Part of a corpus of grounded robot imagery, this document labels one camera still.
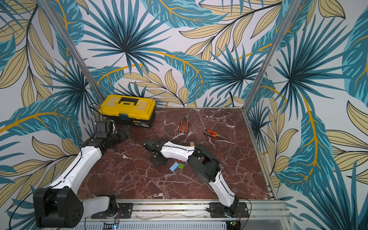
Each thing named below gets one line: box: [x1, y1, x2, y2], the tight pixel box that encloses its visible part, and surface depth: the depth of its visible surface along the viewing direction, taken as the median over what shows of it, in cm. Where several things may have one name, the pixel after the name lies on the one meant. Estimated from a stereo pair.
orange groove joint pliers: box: [177, 113, 190, 134], surface depth 112 cm
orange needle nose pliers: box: [203, 129, 227, 139], surface depth 105 cm
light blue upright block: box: [169, 161, 180, 173], surface depth 90 cm
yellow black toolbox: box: [99, 94, 157, 128], surface depth 99 cm
